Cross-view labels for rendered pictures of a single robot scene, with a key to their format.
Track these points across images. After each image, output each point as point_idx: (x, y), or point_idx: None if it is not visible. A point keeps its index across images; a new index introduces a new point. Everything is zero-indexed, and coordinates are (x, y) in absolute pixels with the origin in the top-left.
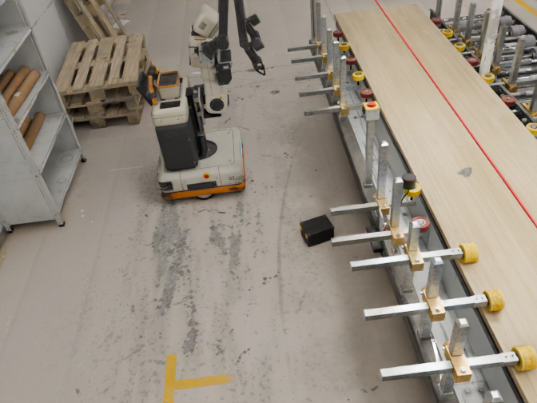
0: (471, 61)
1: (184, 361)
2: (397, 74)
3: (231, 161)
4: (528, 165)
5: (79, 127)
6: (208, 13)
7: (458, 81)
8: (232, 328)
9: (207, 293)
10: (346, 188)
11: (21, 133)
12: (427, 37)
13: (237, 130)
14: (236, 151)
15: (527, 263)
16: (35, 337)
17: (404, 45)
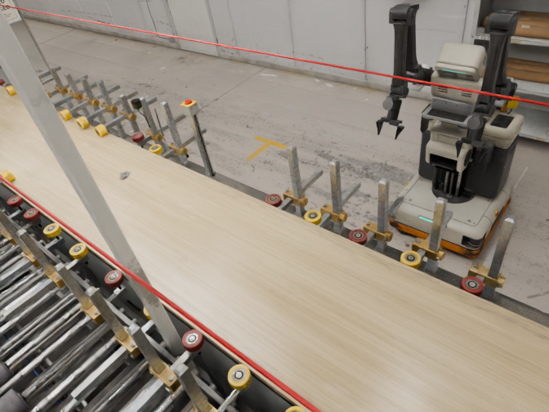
0: (192, 330)
1: (276, 150)
2: (268, 243)
3: (408, 200)
4: (77, 206)
5: None
6: (449, 48)
7: (186, 275)
8: (272, 171)
9: (309, 171)
10: None
11: (539, 70)
12: (314, 369)
13: (470, 231)
14: (422, 211)
15: None
16: (354, 111)
17: (325, 316)
